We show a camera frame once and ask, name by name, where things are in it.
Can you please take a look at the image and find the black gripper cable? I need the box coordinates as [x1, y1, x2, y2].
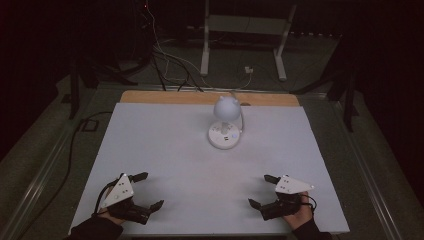
[305, 194, 317, 212]
[93, 178, 121, 216]

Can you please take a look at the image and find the thin white cable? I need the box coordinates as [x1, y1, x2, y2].
[145, 0, 214, 89]

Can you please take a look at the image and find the white lamp cable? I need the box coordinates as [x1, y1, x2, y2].
[229, 71, 255, 135]

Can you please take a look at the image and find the bundle of black cables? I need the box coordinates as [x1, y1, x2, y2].
[132, 0, 205, 93]

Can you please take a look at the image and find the white table cover sheet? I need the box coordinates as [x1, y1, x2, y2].
[68, 102, 351, 236]

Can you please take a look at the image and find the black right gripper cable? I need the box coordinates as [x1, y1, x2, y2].
[305, 194, 317, 212]

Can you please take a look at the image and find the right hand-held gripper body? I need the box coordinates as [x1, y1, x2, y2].
[259, 175, 315, 221]

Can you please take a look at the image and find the person's left hand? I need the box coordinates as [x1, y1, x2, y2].
[97, 185, 126, 227]

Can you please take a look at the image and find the white round desk lamp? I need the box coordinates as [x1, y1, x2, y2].
[208, 95, 243, 150]

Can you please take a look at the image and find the person's right hand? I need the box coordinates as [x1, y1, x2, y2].
[282, 191, 315, 231]

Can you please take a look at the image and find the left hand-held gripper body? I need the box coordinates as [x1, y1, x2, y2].
[100, 173, 152, 226]

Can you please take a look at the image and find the long black floor cable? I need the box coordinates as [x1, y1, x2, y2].
[14, 110, 114, 240]

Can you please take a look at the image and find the black floor frame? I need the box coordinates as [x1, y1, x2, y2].
[79, 118, 100, 133]

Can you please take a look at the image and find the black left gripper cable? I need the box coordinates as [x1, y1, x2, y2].
[93, 178, 121, 216]

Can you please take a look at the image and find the grey metal stand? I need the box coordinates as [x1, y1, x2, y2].
[199, 0, 298, 82]

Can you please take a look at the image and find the black tripod stand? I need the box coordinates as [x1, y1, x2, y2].
[289, 31, 360, 133]
[67, 54, 140, 121]

